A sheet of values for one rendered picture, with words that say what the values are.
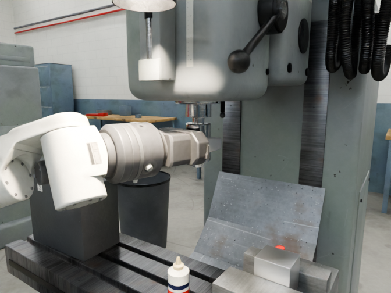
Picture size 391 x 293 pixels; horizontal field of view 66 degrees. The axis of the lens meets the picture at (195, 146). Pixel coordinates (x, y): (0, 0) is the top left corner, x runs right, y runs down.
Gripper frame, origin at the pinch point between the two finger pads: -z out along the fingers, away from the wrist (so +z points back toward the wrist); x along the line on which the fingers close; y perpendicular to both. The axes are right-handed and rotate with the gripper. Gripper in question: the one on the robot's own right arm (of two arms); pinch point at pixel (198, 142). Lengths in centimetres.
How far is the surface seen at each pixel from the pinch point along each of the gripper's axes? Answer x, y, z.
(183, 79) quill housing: -5.4, -11.0, 8.1
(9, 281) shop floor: 194, 124, 3
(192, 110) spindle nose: -1.0, -6.1, 2.2
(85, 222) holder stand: 28.2, 22.0, 10.6
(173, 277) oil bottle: -1.3, 23.7, 6.8
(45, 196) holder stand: 41.3, 17.5, 15.6
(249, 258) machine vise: -8.9, 21.2, -5.3
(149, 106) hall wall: 485, 13, -310
